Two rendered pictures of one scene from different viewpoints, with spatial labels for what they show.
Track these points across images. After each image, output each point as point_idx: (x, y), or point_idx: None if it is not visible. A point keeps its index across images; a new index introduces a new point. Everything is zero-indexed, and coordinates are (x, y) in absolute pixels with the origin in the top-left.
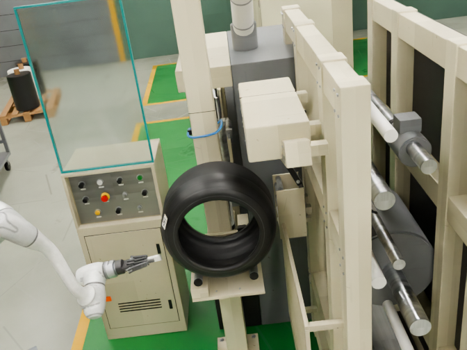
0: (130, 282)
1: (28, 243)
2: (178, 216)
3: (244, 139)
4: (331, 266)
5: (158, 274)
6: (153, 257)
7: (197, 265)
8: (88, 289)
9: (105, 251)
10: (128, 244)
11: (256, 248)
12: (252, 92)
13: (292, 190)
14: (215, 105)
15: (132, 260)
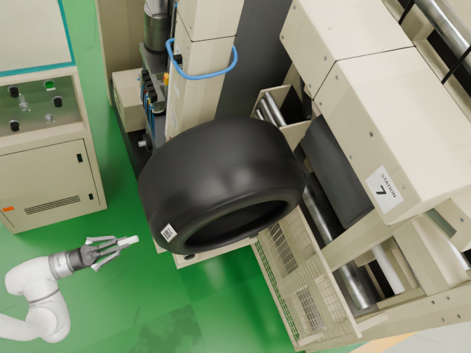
0: (41, 190)
1: None
2: (194, 227)
3: None
4: (367, 246)
5: (78, 178)
6: (127, 242)
7: (198, 251)
8: (45, 317)
9: (1, 172)
10: (35, 160)
11: (271, 221)
12: (345, 39)
13: (298, 125)
14: None
15: (94, 248)
